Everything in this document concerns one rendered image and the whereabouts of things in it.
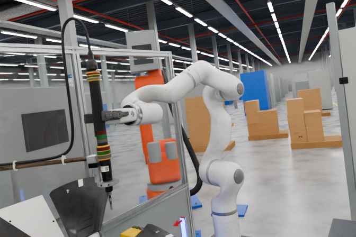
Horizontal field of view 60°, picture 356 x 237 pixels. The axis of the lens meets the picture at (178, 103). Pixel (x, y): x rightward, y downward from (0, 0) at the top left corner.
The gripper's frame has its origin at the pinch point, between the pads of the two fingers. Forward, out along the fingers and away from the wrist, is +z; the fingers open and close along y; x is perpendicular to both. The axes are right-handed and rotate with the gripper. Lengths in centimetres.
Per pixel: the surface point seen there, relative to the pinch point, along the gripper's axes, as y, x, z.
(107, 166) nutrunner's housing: -2.9, -16.4, 0.0
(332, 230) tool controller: -60, -43, -32
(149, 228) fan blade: 5, -45, -25
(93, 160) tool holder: 0.6, -13.6, 2.5
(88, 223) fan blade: 8.5, -34.7, 0.9
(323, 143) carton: 65, -95, -743
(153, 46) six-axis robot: 207, 120, -308
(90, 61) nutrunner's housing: -4.1, 17.7, 3.1
